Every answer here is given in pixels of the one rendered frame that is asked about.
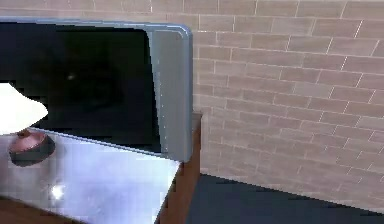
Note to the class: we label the brown wooden cabinet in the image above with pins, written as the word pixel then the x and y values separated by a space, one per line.
pixel 100 180

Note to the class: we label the grey framed television set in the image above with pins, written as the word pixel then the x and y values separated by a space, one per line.
pixel 173 93

